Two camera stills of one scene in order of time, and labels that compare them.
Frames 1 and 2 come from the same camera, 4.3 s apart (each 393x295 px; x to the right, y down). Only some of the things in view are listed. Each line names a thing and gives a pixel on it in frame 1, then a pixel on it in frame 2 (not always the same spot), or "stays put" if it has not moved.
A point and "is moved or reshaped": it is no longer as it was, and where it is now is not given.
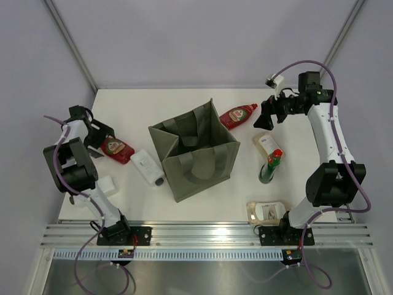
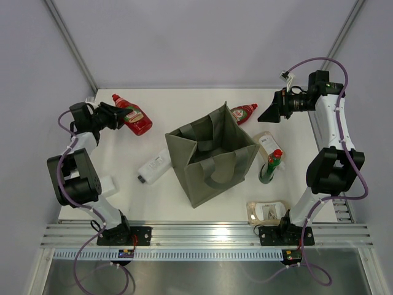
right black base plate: x=285 y=236 stays put
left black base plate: x=140 y=235 stays put
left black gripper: x=103 y=131 → x=113 y=112
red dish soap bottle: x=117 y=150 → x=137 y=121
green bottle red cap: x=268 y=170 stays put
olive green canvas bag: x=197 y=150 is moved or reshaped
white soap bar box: x=107 y=185 stays put
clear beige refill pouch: x=265 y=144 stays put
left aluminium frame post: x=70 y=43 stays put
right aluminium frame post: x=342 y=35 stays put
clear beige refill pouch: x=266 y=212 stays put
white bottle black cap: x=148 y=168 → x=151 y=171
